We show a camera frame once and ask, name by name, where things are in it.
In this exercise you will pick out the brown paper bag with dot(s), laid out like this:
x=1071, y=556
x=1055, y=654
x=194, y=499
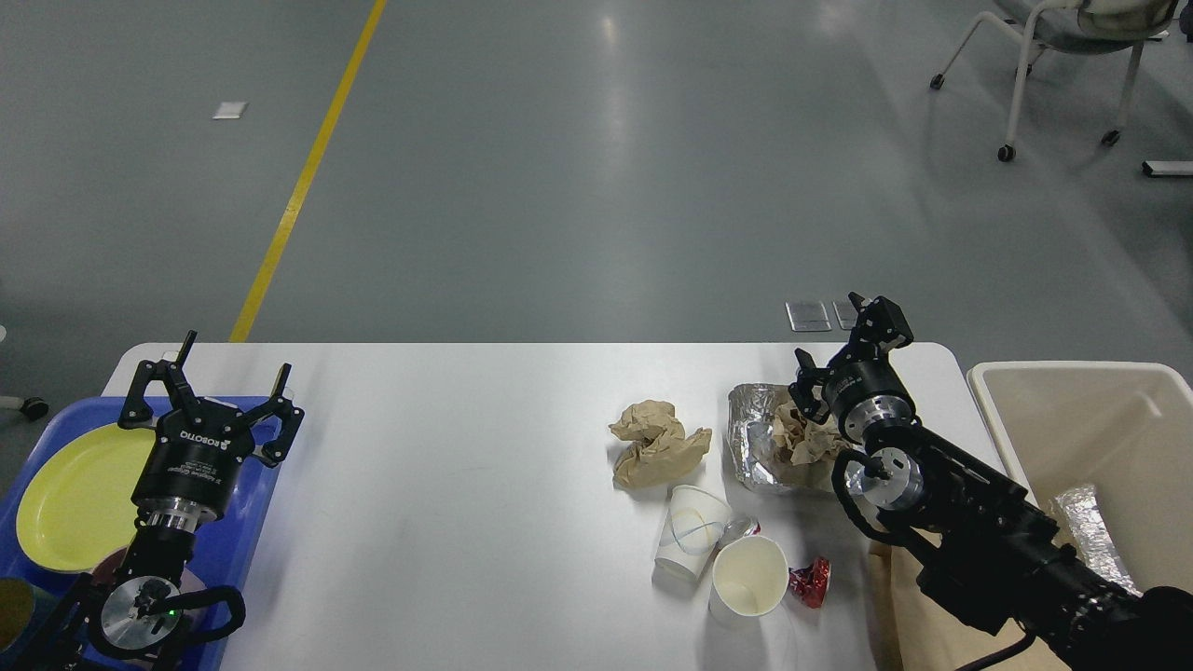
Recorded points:
x=908, y=631

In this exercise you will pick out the yellow plastic plate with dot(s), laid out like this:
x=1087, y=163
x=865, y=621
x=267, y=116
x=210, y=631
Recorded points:
x=77, y=510

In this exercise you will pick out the black caster wheel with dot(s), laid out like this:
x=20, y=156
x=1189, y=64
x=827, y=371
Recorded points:
x=31, y=408

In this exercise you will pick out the pink mug brown inside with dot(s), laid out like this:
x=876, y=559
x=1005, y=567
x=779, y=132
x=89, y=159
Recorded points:
x=105, y=572

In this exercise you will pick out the beige plastic bin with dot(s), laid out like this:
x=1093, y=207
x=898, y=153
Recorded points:
x=1124, y=427

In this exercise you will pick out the crumpled brown paper ball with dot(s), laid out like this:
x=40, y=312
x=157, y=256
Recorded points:
x=659, y=450

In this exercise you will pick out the white bar on floor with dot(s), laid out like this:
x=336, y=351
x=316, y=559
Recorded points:
x=1154, y=168

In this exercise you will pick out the blue plastic tray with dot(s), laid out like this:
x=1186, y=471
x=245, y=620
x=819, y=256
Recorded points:
x=224, y=548

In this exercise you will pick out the white patterned paper cup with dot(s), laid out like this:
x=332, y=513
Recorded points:
x=693, y=524

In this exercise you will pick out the white wheeled chair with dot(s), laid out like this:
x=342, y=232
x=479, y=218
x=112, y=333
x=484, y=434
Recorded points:
x=1088, y=28

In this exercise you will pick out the aluminium foil sheet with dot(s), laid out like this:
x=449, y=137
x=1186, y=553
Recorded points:
x=749, y=441

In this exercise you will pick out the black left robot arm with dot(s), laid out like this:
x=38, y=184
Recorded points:
x=142, y=611

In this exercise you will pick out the red foil wrapper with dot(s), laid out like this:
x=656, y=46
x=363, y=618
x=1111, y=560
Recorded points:
x=810, y=585

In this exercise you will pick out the brown paper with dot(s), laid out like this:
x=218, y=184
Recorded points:
x=805, y=451

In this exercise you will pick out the silver floor socket plate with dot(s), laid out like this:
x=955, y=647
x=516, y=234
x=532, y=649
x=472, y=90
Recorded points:
x=808, y=316

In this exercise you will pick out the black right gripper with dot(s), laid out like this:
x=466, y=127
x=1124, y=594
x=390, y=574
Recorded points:
x=864, y=390

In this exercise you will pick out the white floor marker tile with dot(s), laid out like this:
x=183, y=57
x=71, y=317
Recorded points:
x=232, y=110

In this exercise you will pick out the teal mug yellow inside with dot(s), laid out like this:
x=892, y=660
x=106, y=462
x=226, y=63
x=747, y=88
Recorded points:
x=25, y=608

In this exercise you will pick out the foil piece in bin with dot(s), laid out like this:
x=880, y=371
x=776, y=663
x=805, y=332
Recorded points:
x=1079, y=512

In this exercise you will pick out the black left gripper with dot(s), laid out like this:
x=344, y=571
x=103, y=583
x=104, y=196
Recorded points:
x=194, y=461

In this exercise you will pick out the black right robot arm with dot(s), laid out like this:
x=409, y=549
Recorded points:
x=988, y=556

